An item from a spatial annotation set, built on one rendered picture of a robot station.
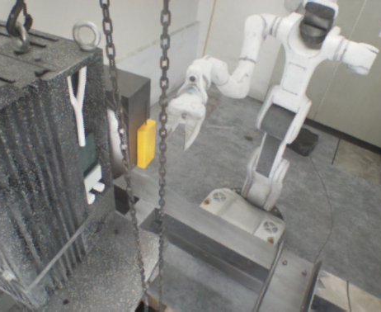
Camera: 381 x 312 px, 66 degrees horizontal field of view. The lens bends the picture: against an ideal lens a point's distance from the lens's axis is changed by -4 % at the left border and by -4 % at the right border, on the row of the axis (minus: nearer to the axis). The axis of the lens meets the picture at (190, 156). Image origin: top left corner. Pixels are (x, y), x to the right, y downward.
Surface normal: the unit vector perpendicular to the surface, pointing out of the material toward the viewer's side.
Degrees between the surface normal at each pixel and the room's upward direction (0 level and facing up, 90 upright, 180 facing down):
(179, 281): 0
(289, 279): 0
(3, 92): 90
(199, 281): 0
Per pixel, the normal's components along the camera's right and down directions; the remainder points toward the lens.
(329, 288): 0.11, -0.73
